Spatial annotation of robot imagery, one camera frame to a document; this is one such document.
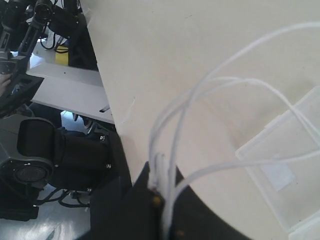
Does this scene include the white sticker in case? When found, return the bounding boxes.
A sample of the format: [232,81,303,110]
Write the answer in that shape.
[260,163,296,192]

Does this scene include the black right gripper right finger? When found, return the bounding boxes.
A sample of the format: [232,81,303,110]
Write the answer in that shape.
[169,164,251,240]

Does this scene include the yellow background object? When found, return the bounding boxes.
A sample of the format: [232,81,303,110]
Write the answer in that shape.
[55,46,69,66]

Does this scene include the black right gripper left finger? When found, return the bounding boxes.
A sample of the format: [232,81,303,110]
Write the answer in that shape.
[78,162,161,240]

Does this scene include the white background desk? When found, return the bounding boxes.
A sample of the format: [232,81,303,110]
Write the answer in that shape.
[27,42,114,124]

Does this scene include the white wired earphones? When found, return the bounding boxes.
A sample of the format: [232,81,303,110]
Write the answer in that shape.
[148,21,320,240]

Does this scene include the clear plastic hinged case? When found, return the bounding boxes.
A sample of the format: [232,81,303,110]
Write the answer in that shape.
[235,93,320,240]

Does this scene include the background black robot equipment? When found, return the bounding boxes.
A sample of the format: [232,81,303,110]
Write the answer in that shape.
[0,0,98,118]

